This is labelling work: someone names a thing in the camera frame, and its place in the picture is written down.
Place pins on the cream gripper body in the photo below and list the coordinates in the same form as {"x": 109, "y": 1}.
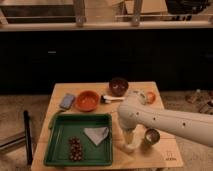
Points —
{"x": 132, "y": 141}

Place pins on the grey towel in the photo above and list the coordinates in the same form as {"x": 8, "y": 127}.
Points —
{"x": 97, "y": 135}

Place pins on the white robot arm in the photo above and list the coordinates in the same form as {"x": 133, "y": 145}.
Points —
{"x": 134, "y": 111}

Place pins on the dark brown bowl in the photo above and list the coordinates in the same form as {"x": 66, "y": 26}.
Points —
{"x": 118, "y": 86}

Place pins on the orange red bowl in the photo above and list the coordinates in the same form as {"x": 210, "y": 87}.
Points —
{"x": 87, "y": 101}

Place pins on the wooden table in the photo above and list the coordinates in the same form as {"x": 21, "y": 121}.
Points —
{"x": 164, "y": 154}

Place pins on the orange fruit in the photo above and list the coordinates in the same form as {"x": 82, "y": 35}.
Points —
{"x": 150, "y": 97}

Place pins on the red grape bunch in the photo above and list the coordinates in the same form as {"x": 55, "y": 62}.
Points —
{"x": 75, "y": 149}

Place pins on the green plastic tray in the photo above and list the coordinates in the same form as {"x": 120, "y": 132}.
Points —
{"x": 68, "y": 126}

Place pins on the blue sponge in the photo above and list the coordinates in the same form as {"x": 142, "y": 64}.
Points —
{"x": 67, "y": 101}

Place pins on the black table leg bar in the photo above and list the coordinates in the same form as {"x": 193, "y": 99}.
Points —
{"x": 27, "y": 133}

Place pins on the white handled brush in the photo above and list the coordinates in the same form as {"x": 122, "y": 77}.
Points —
{"x": 109, "y": 99}

